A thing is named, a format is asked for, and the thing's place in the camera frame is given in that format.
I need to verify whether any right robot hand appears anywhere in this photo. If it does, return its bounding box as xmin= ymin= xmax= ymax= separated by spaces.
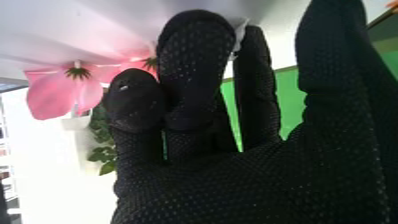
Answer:
xmin=102 ymin=0 xmax=398 ymax=224

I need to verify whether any green leafy plant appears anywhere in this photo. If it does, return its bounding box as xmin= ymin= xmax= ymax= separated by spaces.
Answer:
xmin=86 ymin=99 xmax=122 ymax=177

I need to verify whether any small pink flower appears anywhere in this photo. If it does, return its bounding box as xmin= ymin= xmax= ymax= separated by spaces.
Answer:
xmin=95 ymin=46 xmax=162 ymax=84

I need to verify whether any large pink flower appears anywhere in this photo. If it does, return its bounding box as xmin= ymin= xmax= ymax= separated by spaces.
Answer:
xmin=24 ymin=59 xmax=107 ymax=121

